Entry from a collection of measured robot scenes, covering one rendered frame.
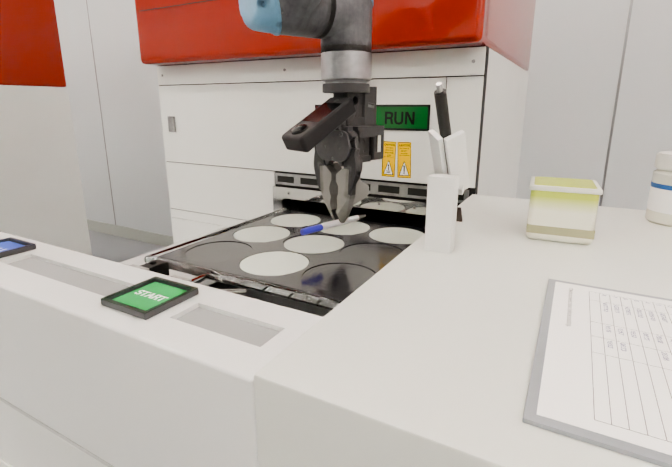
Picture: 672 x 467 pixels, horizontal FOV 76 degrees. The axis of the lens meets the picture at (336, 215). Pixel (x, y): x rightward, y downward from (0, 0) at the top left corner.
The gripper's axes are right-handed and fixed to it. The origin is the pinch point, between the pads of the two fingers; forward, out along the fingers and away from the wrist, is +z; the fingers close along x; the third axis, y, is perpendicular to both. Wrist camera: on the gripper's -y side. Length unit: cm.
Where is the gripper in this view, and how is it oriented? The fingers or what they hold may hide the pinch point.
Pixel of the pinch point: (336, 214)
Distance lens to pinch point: 68.6
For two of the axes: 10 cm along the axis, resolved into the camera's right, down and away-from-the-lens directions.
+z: 0.0, 9.7, 2.4
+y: 7.1, -1.7, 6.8
